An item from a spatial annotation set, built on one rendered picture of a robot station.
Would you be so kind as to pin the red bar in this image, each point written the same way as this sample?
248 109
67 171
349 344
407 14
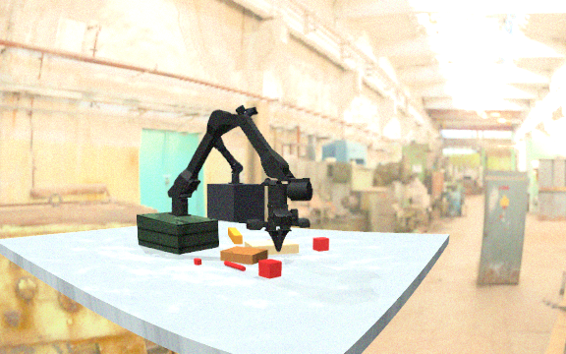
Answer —
233 265

